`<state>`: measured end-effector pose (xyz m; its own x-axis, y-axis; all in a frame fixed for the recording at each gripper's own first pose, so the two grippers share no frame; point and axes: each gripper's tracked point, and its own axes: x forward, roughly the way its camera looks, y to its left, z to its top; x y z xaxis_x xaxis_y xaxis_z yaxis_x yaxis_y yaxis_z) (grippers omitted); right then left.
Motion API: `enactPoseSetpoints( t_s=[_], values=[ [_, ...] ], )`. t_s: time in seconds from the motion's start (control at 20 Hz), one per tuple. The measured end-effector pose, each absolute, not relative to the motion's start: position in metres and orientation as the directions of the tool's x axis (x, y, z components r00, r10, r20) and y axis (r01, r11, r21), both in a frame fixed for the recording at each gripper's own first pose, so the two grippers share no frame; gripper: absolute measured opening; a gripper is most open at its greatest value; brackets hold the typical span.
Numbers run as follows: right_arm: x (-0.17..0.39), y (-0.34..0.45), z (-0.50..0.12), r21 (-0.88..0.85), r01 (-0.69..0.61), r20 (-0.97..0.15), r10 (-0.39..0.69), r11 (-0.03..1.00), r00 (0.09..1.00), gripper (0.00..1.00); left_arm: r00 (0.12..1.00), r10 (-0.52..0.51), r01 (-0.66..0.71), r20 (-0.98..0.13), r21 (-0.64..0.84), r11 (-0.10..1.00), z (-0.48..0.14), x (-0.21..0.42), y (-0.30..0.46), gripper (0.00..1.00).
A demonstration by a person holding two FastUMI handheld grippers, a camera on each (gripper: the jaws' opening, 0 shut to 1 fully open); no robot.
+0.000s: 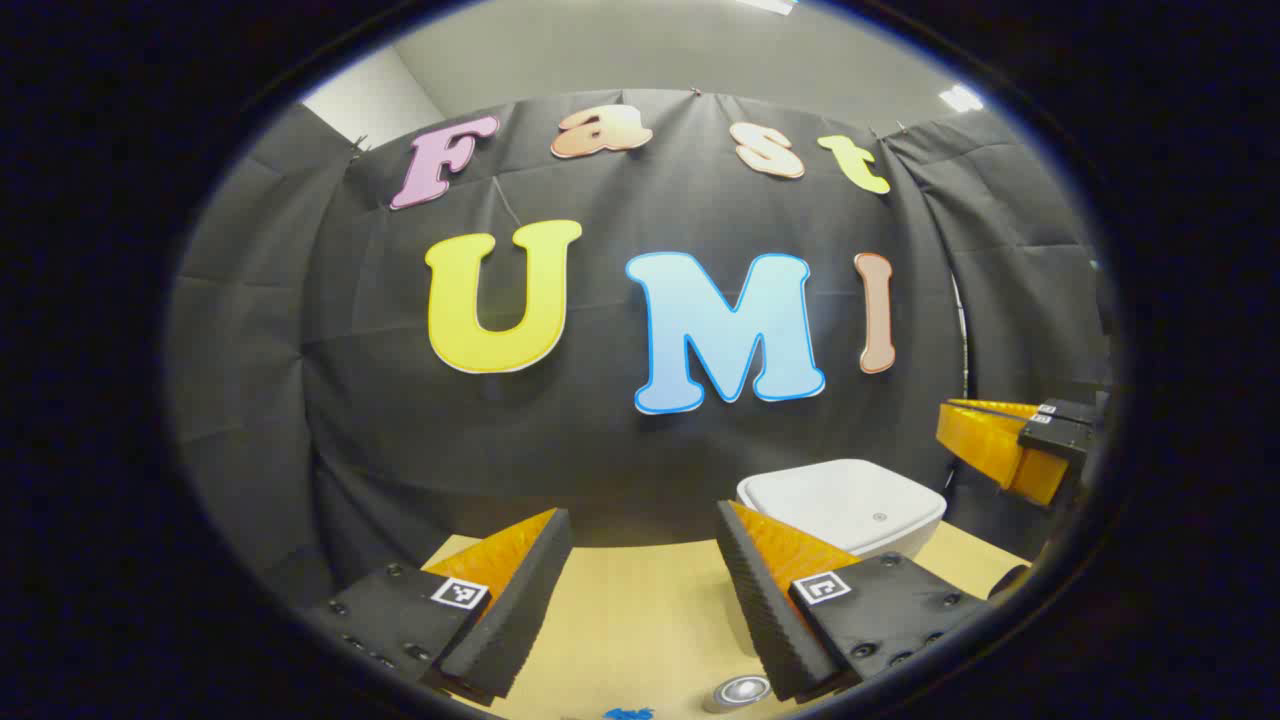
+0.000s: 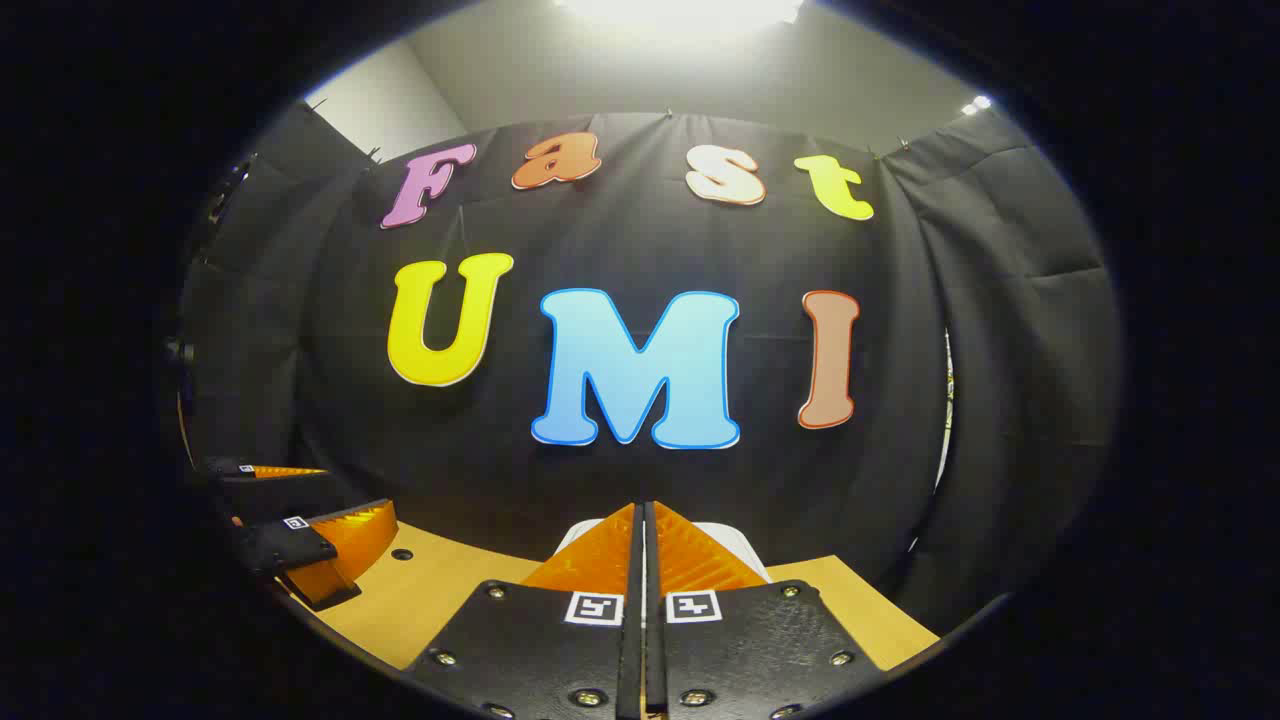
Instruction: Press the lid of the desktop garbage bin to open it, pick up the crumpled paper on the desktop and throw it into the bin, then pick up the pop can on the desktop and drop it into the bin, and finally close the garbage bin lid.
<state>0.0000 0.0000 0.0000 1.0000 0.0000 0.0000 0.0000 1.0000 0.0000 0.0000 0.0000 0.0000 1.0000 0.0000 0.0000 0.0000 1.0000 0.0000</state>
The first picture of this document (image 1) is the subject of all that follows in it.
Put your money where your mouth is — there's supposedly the black backdrop cloth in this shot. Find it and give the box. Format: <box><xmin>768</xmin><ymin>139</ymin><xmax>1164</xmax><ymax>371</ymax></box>
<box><xmin>165</xmin><ymin>88</ymin><xmax>1116</xmax><ymax>611</ymax></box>

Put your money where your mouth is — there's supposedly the wooden desktop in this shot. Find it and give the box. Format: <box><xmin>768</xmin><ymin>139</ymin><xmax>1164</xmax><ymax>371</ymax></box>
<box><xmin>420</xmin><ymin>520</ymin><xmax>1031</xmax><ymax>720</ymax></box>

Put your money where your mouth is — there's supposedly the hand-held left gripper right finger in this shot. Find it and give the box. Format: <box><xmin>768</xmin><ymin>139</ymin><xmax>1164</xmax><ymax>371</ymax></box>
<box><xmin>715</xmin><ymin>500</ymin><xmax>991</xmax><ymax>703</ymax></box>

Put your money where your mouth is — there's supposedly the white desktop garbage bin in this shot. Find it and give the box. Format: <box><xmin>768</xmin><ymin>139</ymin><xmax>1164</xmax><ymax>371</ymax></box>
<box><xmin>735</xmin><ymin>459</ymin><xmax>948</xmax><ymax>656</ymax></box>

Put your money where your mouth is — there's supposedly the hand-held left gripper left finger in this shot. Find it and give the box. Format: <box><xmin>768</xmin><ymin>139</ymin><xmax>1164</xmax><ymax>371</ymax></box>
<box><xmin>305</xmin><ymin>507</ymin><xmax>574</xmax><ymax>706</ymax></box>

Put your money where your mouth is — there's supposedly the blue pop can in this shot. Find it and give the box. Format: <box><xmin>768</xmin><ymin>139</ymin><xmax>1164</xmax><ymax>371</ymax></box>
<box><xmin>702</xmin><ymin>675</ymin><xmax>774</xmax><ymax>715</ymax></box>

